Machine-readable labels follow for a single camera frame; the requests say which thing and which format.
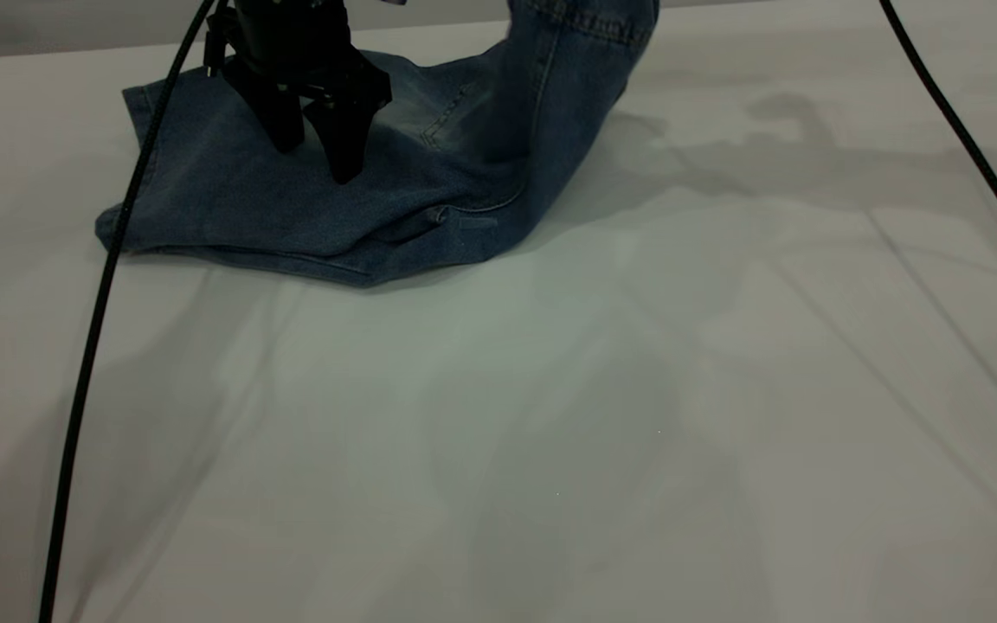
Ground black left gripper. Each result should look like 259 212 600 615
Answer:
204 0 393 185

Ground blue denim shorts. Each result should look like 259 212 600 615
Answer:
95 0 661 288

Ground thick black sleeved cable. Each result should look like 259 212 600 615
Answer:
37 0 221 623
878 0 997 282

